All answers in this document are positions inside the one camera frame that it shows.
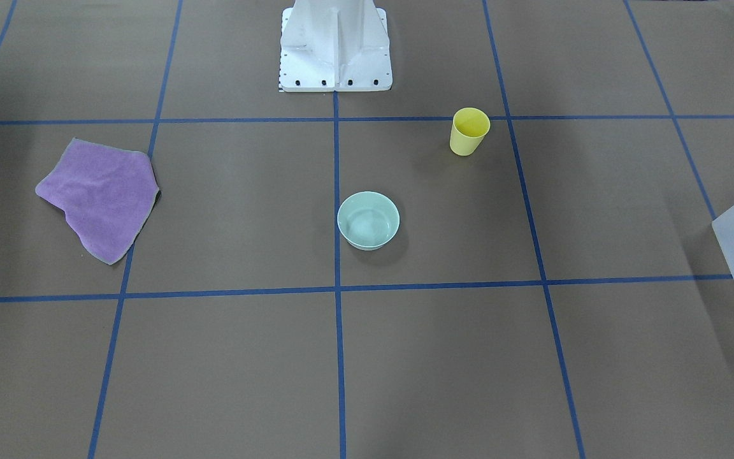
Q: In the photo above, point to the mint green bowl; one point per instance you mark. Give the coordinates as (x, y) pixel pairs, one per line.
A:
(368, 220)

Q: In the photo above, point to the purple cloth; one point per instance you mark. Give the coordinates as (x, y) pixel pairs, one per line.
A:
(106, 194)

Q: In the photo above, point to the yellow plastic cup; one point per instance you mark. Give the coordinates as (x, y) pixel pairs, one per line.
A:
(469, 127)

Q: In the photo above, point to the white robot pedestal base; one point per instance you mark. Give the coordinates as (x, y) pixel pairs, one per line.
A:
(334, 46)

